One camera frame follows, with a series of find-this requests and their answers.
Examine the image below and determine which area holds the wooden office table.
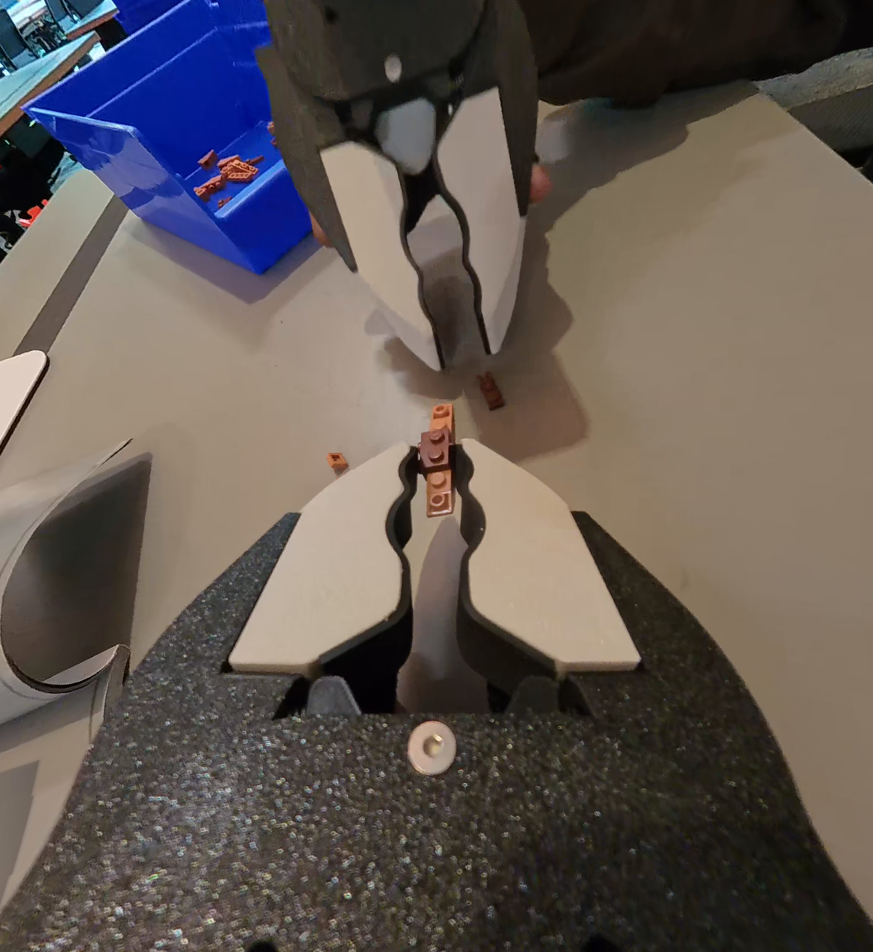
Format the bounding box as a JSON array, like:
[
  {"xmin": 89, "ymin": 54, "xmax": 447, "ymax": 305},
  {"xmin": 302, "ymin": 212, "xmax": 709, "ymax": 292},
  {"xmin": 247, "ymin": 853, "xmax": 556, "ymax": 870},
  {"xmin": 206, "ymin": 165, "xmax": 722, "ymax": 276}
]
[{"xmin": 0, "ymin": 30, "xmax": 118, "ymax": 269}]

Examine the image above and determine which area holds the heap of orange bricks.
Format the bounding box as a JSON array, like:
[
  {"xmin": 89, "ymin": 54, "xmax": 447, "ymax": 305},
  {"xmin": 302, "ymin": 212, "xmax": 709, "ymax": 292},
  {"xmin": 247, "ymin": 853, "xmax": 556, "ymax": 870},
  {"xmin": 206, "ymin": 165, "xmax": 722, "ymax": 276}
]
[{"xmin": 191, "ymin": 146, "xmax": 266, "ymax": 209}]

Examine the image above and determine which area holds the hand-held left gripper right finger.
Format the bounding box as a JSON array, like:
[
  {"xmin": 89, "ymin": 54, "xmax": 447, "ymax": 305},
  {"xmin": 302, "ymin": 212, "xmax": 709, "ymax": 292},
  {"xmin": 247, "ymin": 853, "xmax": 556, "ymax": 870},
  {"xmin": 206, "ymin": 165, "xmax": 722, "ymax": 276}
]
[{"xmin": 455, "ymin": 436, "xmax": 644, "ymax": 678}]

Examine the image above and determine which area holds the brown brick assembly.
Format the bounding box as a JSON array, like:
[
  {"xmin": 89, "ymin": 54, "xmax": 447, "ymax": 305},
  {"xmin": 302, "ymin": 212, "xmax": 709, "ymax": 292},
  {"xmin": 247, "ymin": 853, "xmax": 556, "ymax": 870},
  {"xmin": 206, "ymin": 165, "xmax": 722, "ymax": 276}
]
[{"xmin": 425, "ymin": 402, "xmax": 457, "ymax": 519}]

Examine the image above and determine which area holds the brick instruction booklet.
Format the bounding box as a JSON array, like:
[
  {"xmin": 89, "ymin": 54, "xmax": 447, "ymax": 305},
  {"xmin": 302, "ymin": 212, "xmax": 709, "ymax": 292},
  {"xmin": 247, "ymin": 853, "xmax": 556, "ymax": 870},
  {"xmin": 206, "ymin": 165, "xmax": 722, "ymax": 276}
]
[{"xmin": 0, "ymin": 439, "xmax": 155, "ymax": 745}]

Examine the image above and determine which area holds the stack of blue bins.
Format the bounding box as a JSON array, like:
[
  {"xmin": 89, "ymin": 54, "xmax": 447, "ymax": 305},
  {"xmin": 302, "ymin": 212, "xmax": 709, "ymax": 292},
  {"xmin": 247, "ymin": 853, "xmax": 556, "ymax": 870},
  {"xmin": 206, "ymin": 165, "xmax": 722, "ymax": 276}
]
[{"xmin": 114, "ymin": 0, "xmax": 185, "ymax": 34}]

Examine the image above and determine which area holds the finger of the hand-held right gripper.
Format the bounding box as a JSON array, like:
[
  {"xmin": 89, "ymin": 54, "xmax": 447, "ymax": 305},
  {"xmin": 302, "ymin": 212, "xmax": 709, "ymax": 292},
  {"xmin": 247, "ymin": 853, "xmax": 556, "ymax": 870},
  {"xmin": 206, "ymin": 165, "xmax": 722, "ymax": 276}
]
[
  {"xmin": 322, "ymin": 137, "xmax": 452, "ymax": 373},
  {"xmin": 434, "ymin": 87, "xmax": 530, "ymax": 361}
]

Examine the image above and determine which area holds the grey desk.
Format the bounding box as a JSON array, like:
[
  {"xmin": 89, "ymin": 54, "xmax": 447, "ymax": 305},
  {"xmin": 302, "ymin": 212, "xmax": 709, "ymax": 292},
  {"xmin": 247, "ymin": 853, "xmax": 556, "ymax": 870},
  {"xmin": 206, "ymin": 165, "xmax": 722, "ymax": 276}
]
[{"xmin": 0, "ymin": 82, "xmax": 873, "ymax": 952}]

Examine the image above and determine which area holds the person's right forearm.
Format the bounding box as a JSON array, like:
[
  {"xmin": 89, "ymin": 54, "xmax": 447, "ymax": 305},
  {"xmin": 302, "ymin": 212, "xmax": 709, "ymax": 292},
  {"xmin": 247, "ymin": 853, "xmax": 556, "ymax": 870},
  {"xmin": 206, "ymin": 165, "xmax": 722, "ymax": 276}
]
[{"xmin": 526, "ymin": 0, "xmax": 873, "ymax": 108}]

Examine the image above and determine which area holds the blue plastic bin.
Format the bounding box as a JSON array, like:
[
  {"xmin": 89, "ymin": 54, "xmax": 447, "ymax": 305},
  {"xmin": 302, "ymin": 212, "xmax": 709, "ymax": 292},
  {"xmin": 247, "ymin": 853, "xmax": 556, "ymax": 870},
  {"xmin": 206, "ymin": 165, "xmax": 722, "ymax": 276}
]
[{"xmin": 25, "ymin": 0, "xmax": 318, "ymax": 276}]

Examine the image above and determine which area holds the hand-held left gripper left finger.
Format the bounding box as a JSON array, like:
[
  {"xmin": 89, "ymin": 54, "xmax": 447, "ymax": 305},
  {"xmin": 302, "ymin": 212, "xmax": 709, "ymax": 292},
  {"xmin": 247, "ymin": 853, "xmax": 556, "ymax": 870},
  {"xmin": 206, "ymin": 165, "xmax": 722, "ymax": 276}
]
[{"xmin": 229, "ymin": 442, "xmax": 412, "ymax": 678}]

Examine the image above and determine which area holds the dark brown small brick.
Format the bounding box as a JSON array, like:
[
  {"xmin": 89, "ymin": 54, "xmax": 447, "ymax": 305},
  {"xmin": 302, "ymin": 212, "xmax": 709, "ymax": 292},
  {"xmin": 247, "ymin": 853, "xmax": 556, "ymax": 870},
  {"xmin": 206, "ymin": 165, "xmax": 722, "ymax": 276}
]
[{"xmin": 416, "ymin": 426, "xmax": 457, "ymax": 470}]

